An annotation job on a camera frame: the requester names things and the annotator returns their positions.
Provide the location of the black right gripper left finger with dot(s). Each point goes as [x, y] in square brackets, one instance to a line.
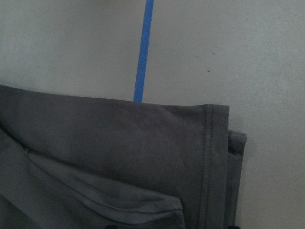
[111, 227]

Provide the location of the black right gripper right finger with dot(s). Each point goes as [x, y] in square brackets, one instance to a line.
[234, 227]

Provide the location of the dark brown t-shirt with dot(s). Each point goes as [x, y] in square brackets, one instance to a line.
[71, 162]

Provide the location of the long blue tape line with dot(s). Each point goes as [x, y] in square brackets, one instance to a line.
[143, 51]

